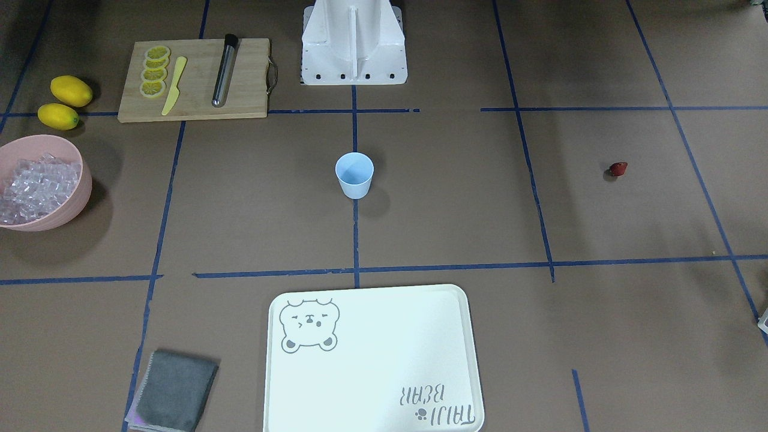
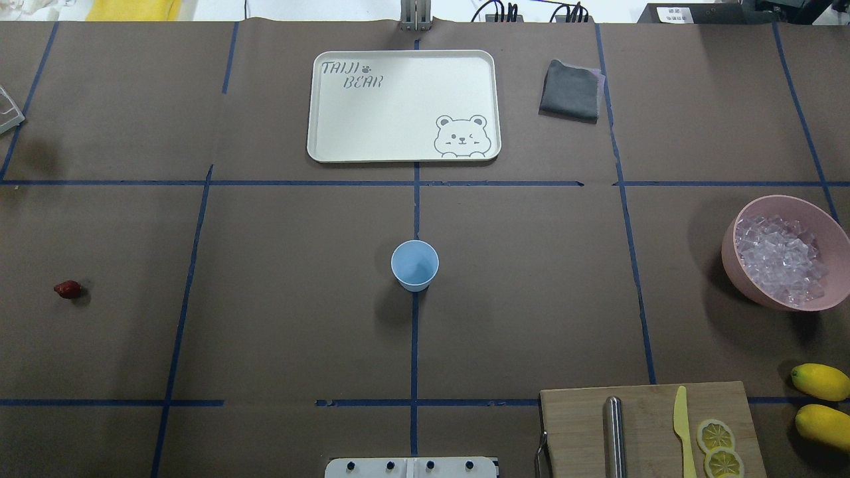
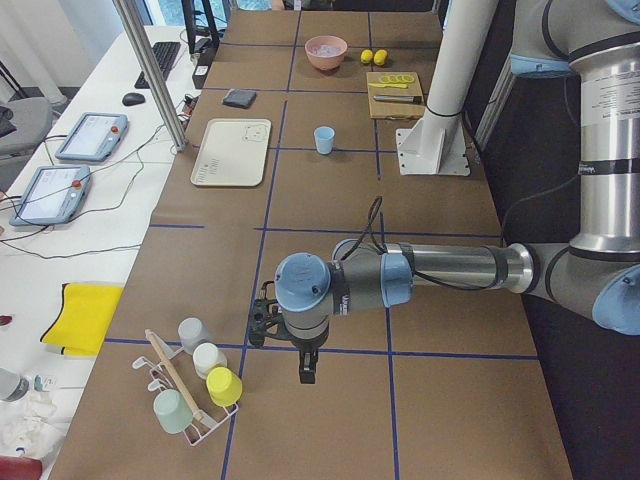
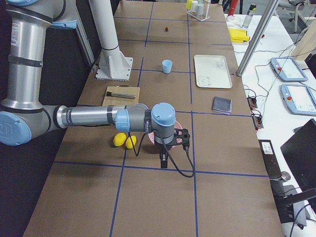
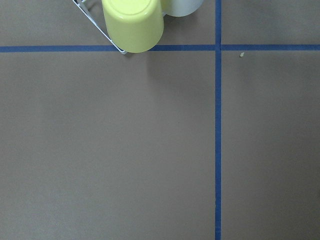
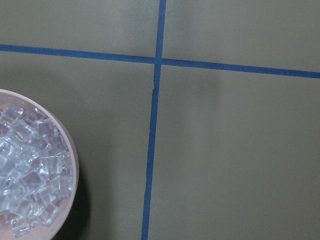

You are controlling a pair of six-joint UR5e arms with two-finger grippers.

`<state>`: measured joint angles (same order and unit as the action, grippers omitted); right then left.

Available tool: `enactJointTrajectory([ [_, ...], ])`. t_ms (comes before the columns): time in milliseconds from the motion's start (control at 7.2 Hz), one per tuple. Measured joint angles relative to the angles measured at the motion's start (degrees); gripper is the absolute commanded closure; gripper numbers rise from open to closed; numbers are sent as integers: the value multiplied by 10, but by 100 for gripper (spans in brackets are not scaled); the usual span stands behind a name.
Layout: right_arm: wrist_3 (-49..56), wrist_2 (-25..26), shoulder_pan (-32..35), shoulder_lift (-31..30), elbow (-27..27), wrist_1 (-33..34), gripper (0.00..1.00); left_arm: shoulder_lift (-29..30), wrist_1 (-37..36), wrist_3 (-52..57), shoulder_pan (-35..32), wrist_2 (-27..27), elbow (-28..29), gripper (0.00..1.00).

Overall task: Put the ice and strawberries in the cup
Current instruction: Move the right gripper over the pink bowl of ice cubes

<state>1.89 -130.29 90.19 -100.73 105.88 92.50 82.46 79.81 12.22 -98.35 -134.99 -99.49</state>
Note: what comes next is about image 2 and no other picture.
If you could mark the upper lemon slice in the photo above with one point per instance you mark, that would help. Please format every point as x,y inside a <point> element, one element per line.
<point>714,434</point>

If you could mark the lower whole lemon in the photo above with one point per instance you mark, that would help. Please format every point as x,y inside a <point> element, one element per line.
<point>823,425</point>

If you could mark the wooden cutting board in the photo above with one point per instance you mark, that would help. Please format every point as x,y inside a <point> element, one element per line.
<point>574,421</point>

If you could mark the clear ice cubes pile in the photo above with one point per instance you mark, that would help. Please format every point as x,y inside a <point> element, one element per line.
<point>782,257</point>

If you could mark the yellow cloth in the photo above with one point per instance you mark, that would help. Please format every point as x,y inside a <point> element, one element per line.
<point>134,11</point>

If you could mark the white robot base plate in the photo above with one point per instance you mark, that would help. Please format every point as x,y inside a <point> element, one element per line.
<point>471,466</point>

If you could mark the white wire cup rack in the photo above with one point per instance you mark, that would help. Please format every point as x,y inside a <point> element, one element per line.
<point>11,114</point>

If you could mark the grey folded cloth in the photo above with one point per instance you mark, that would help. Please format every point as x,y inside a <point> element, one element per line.
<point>572,92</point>

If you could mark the steel knife handle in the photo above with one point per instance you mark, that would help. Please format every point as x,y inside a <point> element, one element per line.
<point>614,441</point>

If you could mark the aluminium frame post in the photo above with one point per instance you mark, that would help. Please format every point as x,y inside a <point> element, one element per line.
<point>416,15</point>

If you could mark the pink bowl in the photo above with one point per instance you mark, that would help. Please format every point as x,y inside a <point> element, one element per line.
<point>830,239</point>

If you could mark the lemon slice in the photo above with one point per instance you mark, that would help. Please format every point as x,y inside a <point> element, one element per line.
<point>723,462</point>
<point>714,434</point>

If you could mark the whole lemon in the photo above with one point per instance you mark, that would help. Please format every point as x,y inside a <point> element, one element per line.
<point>821,381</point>
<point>823,425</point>

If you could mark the lower lemon slice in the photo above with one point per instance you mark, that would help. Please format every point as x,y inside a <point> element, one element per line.
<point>723,462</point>

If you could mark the red strawberry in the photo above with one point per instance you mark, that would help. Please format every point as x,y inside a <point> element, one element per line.
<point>69,289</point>

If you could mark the upper whole lemon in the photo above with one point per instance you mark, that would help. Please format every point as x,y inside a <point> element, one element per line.
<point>821,381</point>

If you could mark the white bear serving tray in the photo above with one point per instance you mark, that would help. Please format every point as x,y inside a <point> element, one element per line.
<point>380,106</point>

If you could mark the yellow plastic knife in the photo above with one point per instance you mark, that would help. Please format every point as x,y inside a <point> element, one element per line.
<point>680,423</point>

